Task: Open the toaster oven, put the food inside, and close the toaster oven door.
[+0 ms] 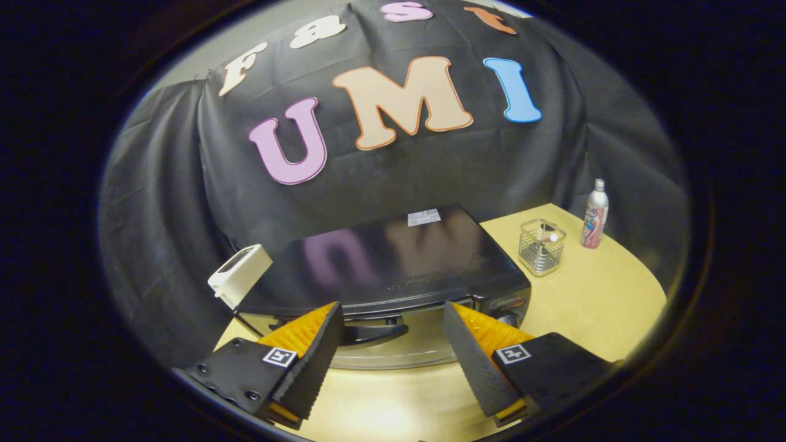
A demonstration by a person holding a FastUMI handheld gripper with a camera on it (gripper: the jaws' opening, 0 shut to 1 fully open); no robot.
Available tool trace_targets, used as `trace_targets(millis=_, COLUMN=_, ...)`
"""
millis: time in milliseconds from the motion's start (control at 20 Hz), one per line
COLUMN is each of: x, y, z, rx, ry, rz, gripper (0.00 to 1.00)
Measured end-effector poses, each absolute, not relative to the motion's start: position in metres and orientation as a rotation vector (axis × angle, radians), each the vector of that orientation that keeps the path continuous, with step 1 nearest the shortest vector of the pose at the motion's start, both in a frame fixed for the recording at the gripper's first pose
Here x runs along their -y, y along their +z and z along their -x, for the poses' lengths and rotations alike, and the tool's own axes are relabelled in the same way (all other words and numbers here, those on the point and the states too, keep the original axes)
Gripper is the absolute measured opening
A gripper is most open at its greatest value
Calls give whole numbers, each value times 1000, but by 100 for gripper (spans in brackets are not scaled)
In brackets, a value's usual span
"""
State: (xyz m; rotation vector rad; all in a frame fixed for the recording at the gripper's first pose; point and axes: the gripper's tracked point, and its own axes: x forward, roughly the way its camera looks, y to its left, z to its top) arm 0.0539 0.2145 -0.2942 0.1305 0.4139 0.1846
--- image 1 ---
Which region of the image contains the metal wire basket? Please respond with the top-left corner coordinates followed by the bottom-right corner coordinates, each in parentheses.
top-left (518, 219), bottom-right (567, 277)

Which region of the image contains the black backdrop cloth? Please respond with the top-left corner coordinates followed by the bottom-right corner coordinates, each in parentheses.
top-left (98, 0), bottom-right (691, 369)

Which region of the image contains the black toaster oven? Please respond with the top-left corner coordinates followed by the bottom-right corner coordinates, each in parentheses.
top-left (233, 204), bottom-right (532, 370)

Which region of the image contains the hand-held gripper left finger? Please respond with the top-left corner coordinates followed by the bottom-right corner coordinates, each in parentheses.
top-left (174, 301), bottom-right (346, 430)

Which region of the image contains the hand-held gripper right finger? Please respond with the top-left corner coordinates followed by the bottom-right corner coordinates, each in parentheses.
top-left (442, 301), bottom-right (617, 428)

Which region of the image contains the silver pink spray bottle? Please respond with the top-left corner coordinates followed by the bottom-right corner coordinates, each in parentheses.
top-left (580, 179), bottom-right (610, 249)

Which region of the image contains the white toaster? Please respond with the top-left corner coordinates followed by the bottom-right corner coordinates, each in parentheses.
top-left (208, 244), bottom-right (273, 310)

